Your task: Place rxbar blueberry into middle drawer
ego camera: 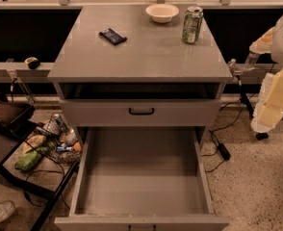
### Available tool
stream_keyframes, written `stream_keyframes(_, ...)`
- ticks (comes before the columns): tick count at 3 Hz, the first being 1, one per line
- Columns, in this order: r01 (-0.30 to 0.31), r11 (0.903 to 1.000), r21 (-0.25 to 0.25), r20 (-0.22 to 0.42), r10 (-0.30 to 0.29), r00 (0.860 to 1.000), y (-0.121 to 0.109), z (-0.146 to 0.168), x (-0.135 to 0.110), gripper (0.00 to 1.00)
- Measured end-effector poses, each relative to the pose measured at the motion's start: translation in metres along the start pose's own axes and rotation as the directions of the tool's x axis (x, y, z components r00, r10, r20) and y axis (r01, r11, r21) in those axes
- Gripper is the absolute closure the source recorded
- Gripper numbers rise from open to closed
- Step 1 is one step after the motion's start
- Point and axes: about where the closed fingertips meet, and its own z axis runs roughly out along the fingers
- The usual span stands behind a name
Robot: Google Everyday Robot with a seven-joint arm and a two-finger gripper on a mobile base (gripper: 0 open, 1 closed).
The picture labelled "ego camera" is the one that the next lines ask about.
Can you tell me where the metal can in pile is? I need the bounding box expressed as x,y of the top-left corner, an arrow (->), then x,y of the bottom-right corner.
52,113 -> 67,132

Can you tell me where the dark brown chair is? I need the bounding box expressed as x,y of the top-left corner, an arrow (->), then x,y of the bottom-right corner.
0,92 -> 35,137

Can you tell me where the green chip bag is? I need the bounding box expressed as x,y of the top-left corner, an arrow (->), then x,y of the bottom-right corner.
14,151 -> 41,172

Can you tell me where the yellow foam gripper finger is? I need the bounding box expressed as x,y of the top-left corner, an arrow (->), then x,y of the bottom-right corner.
251,69 -> 283,133

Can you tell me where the grey drawer cabinet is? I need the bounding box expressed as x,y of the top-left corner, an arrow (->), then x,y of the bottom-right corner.
47,3 -> 234,231

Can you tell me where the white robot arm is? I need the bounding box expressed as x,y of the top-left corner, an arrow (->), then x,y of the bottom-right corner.
249,15 -> 283,133

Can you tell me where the open grey middle drawer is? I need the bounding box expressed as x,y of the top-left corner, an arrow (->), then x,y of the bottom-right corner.
55,127 -> 229,231

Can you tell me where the closed grey top drawer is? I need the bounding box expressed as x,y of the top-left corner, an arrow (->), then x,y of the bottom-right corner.
60,100 -> 220,127

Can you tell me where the small black yellow device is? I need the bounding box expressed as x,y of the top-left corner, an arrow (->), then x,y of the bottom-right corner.
24,57 -> 40,70

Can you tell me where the green soda can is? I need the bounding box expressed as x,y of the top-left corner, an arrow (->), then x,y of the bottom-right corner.
182,6 -> 203,44

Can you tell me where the white paper bowl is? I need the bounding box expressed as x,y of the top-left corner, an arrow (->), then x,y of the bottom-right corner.
145,4 -> 179,24

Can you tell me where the clear plastic water bottle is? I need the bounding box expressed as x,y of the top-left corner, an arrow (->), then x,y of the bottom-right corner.
244,52 -> 260,71

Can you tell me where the tan snack bag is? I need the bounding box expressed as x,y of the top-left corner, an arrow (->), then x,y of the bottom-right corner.
22,135 -> 46,154

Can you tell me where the dark blue rxbar wrapper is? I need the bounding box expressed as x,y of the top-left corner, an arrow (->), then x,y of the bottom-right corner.
99,28 -> 127,45

